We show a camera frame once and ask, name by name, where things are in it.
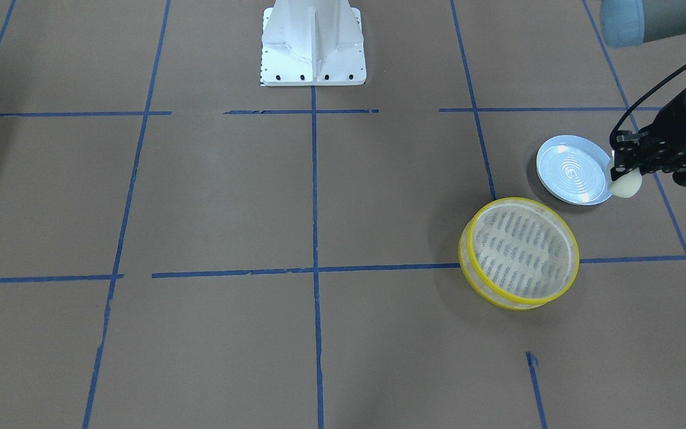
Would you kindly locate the white steamed bun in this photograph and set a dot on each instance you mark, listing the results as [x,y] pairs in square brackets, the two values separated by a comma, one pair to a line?
[627,185]

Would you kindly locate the light blue plate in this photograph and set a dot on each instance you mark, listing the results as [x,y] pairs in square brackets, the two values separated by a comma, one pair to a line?
[573,169]

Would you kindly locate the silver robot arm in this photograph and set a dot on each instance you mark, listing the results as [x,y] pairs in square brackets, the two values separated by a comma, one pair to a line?
[633,23]

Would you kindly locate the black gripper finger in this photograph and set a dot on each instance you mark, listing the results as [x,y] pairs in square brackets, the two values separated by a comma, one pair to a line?
[633,152]

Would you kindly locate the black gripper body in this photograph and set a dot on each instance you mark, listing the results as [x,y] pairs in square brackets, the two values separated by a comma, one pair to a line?
[678,121]

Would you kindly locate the yellow rimmed bamboo steamer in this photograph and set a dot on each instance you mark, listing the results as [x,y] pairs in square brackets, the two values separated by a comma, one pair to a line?
[518,254]

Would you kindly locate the white camera pole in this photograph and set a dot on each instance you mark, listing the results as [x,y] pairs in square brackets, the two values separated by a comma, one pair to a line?
[306,43]

